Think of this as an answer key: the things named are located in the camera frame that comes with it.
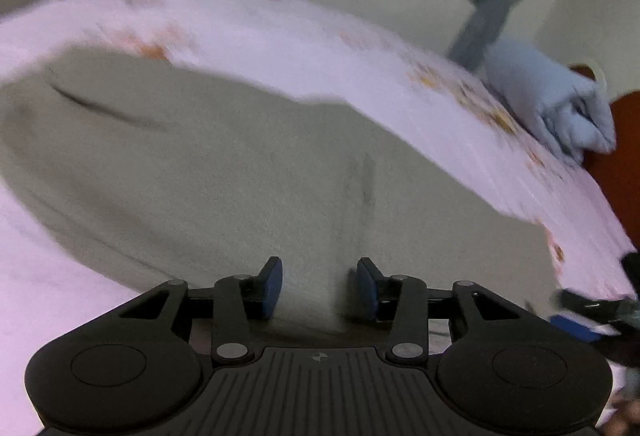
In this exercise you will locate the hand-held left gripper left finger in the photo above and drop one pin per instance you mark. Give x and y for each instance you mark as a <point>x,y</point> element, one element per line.
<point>271,288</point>

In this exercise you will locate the bed with pink floral sheet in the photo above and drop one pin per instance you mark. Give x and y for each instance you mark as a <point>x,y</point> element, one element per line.
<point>310,46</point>

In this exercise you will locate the grey pants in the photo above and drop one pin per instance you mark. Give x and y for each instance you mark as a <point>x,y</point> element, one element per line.
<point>225,186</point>

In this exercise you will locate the light blue rolled duvet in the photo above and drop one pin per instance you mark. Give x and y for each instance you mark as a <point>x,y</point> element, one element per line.
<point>555,101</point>

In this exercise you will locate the wooden headboard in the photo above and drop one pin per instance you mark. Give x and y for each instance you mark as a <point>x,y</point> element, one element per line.
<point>627,156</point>

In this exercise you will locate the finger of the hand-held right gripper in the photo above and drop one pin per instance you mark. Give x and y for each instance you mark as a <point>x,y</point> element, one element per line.
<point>632,262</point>
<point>590,301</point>

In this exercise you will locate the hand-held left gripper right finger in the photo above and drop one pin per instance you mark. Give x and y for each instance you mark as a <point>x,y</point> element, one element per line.
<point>367,288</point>

